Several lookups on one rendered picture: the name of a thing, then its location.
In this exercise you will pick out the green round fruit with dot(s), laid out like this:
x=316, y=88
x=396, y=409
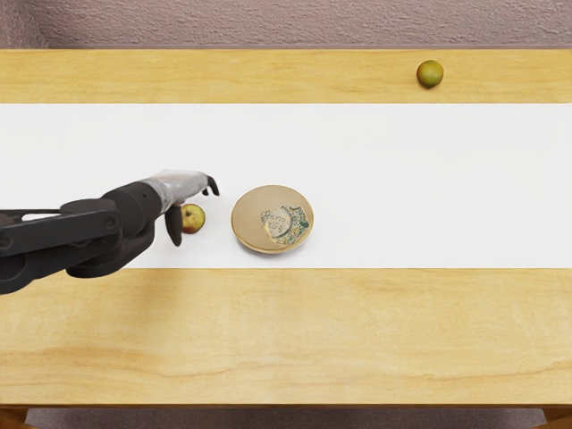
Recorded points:
x=430, y=73

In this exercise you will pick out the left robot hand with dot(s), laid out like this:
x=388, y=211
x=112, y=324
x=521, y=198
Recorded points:
x=179, y=185

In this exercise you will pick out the red yellow apple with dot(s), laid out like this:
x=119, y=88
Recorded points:
x=193, y=218

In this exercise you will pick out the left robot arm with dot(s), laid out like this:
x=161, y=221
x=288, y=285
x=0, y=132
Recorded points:
x=89, y=232

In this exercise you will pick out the tan patterned plate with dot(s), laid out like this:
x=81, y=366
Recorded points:
x=271, y=220

